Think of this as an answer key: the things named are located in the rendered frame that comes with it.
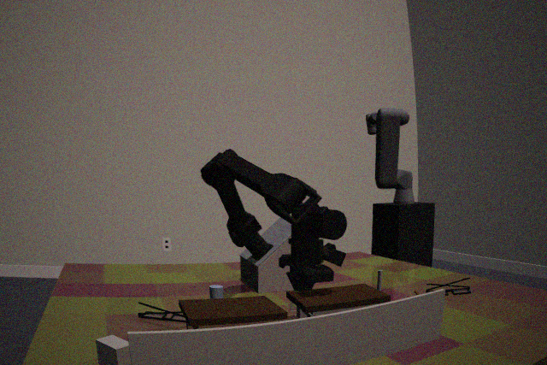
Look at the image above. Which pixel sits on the white curved panel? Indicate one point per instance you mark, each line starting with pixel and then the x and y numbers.
pixel 342 338

